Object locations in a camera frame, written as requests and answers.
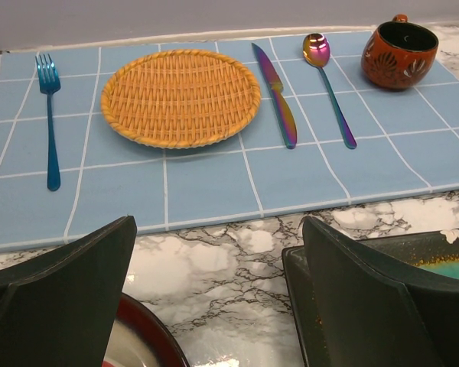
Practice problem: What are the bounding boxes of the orange black mug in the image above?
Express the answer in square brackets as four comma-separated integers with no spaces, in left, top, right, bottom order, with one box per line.
[361,14,439,90]

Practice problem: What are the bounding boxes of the white red rimmed plate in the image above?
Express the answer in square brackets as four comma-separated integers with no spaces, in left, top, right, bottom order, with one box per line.
[102,321,161,367]

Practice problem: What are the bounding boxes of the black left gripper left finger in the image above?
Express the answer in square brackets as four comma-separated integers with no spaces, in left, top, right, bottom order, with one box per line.
[0,216,137,366]

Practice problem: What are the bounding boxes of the blue grid placemat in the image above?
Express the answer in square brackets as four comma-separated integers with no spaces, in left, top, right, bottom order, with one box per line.
[0,29,459,253]

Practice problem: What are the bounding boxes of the black teal square plate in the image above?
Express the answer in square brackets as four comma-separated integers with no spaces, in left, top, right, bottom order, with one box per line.
[282,232,459,366]

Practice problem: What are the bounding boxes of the iridescent spoon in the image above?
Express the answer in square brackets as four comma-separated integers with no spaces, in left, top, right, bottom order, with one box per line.
[302,33,357,149]

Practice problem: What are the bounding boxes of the iridescent knife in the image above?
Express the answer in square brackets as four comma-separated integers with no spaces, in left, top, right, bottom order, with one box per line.
[252,43,298,149]

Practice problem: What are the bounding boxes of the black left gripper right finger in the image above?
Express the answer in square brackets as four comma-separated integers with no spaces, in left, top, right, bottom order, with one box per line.
[303,217,459,366]

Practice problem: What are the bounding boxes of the blue fork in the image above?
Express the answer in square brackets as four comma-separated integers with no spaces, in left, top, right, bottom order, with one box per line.
[35,54,60,191]

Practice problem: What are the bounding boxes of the woven wicker round trivet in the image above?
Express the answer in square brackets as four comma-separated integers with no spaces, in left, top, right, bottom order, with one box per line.
[100,49,261,149]

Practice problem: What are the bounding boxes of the red rimmed round plate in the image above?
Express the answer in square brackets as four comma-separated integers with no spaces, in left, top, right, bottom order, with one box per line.
[116,293,190,367]

